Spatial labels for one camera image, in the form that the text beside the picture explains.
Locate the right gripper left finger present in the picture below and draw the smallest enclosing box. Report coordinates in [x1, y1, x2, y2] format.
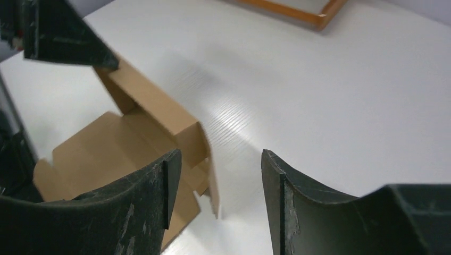
[1, 149, 182, 254]

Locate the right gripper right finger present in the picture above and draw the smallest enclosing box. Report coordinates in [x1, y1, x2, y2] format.
[261, 150, 450, 254]

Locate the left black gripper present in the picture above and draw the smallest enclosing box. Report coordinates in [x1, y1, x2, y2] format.
[1, 0, 119, 70]

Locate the brown cardboard box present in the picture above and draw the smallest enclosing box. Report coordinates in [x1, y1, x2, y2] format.
[34, 59, 219, 253]

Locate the orange wooden shelf rack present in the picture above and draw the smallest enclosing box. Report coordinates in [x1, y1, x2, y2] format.
[239, 0, 347, 31]

